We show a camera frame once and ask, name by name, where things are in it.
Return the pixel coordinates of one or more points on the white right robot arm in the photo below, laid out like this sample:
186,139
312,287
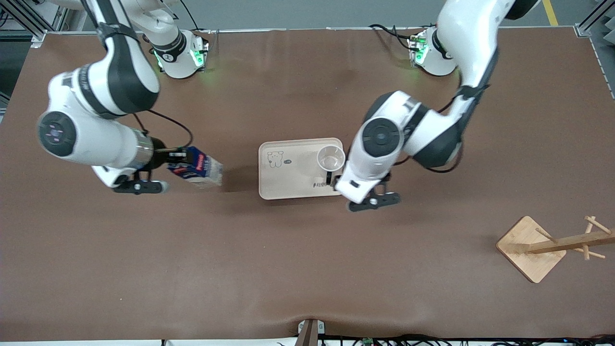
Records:
96,139

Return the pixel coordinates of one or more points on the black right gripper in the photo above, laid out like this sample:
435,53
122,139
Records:
159,154

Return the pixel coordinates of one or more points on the cream tray with rabbit print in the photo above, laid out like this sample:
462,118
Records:
288,178

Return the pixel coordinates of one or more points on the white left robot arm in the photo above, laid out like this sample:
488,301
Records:
384,158

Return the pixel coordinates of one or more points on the table edge camera bracket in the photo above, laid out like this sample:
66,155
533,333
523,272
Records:
310,334

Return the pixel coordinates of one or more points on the wooden mug tree stand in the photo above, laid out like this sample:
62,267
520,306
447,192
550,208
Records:
528,254

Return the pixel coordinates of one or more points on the blue milk carton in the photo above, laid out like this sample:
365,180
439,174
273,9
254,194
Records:
199,170

